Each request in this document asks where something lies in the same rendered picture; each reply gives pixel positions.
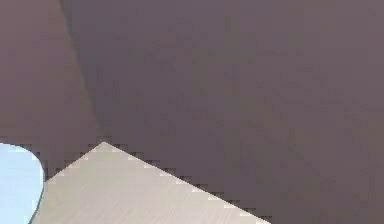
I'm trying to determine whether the pale blue rounded object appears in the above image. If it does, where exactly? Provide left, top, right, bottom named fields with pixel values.
left=0, top=142, right=46, bottom=224

